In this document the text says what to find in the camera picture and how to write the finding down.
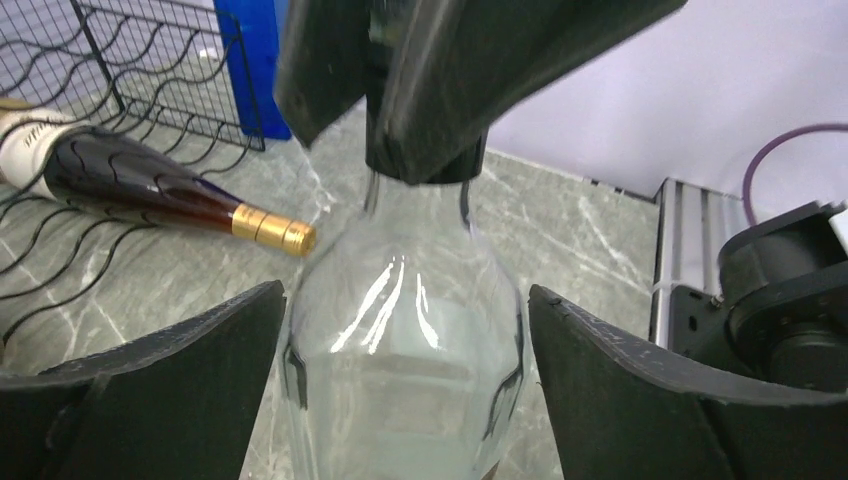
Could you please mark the aluminium extrusion rail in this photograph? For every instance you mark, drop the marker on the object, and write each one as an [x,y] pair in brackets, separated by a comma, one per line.
[694,223]

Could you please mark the black wire wine rack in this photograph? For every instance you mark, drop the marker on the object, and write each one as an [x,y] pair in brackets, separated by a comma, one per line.
[154,71]

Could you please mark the brown bottle gold foil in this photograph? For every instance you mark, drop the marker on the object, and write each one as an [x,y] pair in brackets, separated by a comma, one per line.
[86,166]

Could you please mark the blue square glass bottle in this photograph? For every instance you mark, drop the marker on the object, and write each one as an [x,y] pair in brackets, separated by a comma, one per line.
[250,28]

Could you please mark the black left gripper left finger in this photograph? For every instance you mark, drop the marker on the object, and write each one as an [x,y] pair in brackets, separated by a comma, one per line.
[178,403]

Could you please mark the clear bottle black gold cap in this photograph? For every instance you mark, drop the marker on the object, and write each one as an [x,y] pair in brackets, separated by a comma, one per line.
[405,350]

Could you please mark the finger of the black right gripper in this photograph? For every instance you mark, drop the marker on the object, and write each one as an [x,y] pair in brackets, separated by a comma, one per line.
[447,70]
[321,64]

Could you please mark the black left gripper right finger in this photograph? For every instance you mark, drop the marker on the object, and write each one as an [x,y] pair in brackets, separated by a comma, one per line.
[623,408]

